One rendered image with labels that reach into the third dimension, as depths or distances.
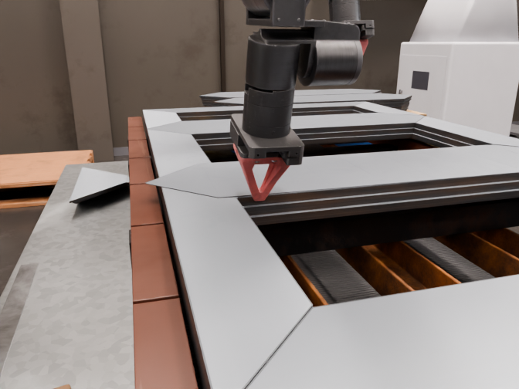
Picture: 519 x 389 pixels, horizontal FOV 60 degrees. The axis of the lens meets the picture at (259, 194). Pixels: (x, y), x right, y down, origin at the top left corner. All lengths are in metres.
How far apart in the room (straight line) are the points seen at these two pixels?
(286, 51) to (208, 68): 4.14
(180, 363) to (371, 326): 0.14
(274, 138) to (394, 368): 0.30
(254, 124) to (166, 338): 0.26
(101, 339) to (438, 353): 0.44
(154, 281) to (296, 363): 0.19
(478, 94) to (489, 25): 0.53
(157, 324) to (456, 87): 3.68
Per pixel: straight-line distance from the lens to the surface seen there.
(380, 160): 0.80
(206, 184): 0.64
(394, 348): 0.32
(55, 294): 0.76
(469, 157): 0.87
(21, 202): 3.43
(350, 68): 0.53
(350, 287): 0.99
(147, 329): 0.38
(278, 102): 0.51
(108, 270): 0.81
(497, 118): 4.30
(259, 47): 0.49
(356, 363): 0.31
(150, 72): 4.54
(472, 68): 4.02
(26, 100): 4.59
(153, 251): 0.51
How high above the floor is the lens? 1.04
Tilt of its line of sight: 19 degrees down
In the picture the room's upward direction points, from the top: straight up
